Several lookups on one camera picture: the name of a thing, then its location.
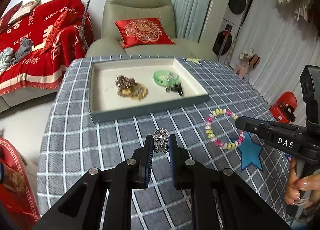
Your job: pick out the light blue clothing bundle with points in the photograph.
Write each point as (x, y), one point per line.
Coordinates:
(6, 58)

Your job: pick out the green plastic bangle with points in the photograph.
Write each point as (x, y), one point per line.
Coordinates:
(158, 78)

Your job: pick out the grey clothing piece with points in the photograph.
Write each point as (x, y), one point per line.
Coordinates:
(24, 49)

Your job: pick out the blue star patch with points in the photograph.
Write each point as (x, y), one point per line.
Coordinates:
(249, 151)

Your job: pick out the person's right hand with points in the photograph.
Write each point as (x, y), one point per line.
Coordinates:
(295, 185)

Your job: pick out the red embroidered cushion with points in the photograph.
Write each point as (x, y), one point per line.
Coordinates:
(142, 31)

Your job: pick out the grey sofa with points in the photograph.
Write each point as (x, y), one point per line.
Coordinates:
(22, 95)

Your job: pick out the grey checked tablecloth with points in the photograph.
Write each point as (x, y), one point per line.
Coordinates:
(72, 143)

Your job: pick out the cream jewelry tray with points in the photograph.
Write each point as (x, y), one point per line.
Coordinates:
(106, 104)

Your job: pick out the printed face pillow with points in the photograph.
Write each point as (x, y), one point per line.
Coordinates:
(23, 10)

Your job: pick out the yellow star patch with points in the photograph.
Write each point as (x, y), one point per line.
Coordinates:
(193, 60)

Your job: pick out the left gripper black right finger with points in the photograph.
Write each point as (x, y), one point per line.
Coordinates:
(219, 199)

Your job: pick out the red wedding sofa blanket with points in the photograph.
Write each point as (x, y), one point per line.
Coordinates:
(55, 30)

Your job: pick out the green leather armchair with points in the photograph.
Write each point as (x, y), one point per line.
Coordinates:
(111, 41)

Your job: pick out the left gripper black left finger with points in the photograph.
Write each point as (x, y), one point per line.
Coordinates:
(101, 199)

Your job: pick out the red container on floor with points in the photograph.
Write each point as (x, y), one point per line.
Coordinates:
(284, 107)

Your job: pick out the black hair clip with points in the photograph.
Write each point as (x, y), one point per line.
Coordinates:
(175, 88)

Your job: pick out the red round box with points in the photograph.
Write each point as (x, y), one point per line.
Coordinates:
(18, 202)

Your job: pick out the silver hair clip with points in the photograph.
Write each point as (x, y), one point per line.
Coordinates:
(171, 77)

